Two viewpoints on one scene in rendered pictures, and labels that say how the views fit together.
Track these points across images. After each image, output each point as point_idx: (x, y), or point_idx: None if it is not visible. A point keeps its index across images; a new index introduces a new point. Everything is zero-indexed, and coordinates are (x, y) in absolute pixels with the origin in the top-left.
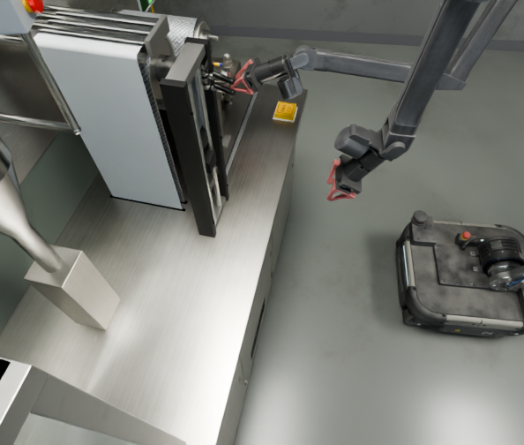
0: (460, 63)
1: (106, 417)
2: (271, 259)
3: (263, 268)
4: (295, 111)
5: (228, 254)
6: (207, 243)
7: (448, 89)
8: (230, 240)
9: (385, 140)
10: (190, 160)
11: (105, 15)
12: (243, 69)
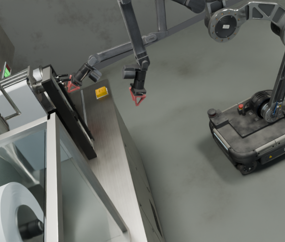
0: (160, 25)
1: (79, 152)
2: (139, 174)
3: (134, 171)
4: (106, 90)
5: (107, 158)
6: (94, 160)
7: (162, 37)
8: (105, 153)
9: (138, 63)
10: (66, 113)
11: (5, 78)
12: (69, 81)
